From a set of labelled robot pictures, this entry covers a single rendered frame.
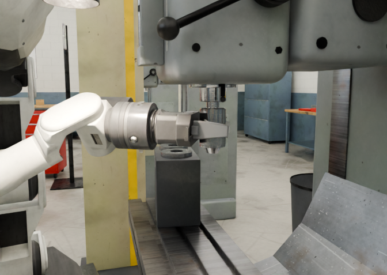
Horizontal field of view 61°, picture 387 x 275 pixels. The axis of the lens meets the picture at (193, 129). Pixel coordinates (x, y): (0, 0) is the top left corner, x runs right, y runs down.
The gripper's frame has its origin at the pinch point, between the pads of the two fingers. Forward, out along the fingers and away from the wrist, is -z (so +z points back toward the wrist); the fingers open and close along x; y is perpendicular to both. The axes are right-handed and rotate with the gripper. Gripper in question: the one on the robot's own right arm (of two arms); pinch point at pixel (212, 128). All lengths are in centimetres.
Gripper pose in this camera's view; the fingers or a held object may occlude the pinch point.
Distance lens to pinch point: 59.5
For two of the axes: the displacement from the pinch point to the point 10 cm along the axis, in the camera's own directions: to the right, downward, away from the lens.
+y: -0.2, 9.9, 1.3
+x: 1.7, -1.2, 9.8
